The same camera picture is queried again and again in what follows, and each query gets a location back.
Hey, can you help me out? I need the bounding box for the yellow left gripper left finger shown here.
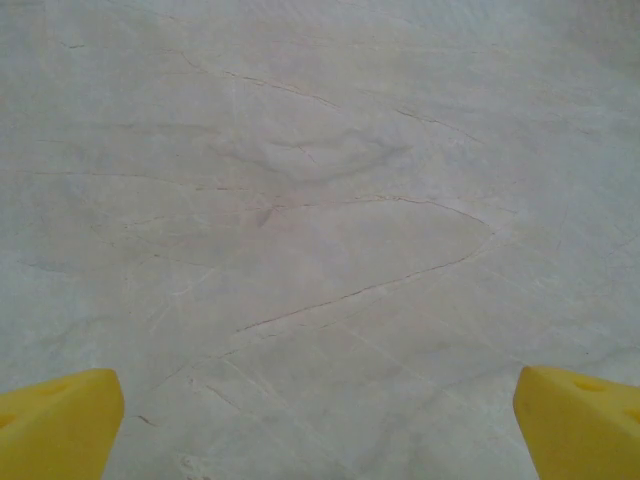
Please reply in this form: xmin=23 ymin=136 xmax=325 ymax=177
xmin=0 ymin=368 xmax=125 ymax=480

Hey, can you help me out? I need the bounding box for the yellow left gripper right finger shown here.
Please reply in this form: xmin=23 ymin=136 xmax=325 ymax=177
xmin=513 ymin=365 xmax=640 ymax=480

